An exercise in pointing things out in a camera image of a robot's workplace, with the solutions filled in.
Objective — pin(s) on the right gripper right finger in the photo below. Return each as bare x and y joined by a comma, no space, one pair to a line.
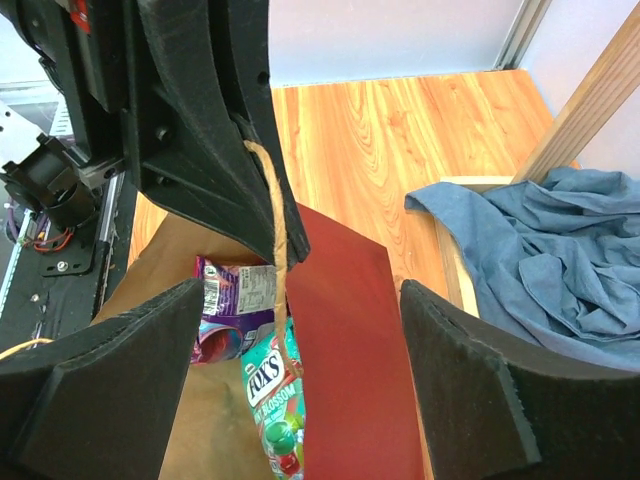
494,406

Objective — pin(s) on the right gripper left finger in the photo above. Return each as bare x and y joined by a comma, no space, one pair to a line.
100,403

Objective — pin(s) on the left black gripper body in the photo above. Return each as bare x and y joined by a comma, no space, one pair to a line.
97,55

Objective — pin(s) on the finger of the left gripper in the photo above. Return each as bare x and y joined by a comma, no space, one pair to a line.
239,36
199,166

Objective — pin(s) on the purple snack packet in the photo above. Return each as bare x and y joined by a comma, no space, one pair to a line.
238,309

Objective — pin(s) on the brown red paper bag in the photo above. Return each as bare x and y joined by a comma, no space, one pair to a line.
362,420

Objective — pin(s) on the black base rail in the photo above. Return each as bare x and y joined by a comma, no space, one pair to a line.
67,252

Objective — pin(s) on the green Fox's candy bag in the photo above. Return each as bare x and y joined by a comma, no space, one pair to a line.
276,401

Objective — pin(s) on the blue crumpled cloth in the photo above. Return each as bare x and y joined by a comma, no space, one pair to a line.
554,263

